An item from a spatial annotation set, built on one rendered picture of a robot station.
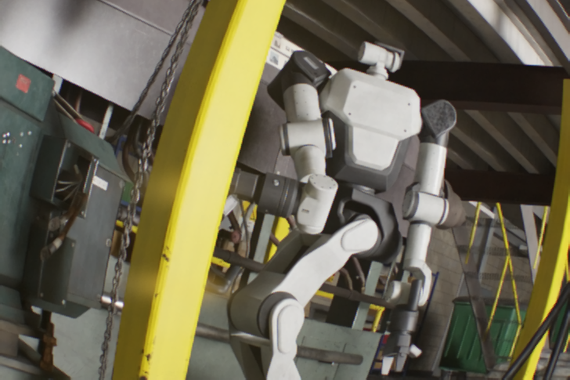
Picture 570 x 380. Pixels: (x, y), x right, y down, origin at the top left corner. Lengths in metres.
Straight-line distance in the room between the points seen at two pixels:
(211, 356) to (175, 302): 1.30
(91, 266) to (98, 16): 0.86
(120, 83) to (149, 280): 1.13
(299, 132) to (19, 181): 0.86
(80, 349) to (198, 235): 1.05
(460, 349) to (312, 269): 8.42
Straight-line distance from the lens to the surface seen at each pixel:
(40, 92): 1.40
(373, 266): 3.24
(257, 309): 1.91
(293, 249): 2.09
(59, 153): 1.37
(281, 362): 1.96
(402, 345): 2.10
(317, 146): 1.93
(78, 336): 2.14
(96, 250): 1.62
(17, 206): 1.39
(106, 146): 1.68
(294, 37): 3.81
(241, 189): 1.70
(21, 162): 1.38
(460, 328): 10.40
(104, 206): 1.62
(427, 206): 2.18
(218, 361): 2.50
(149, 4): 2.31
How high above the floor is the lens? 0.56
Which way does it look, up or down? 11 degrees up
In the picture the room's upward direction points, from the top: 15 degrees clockwise
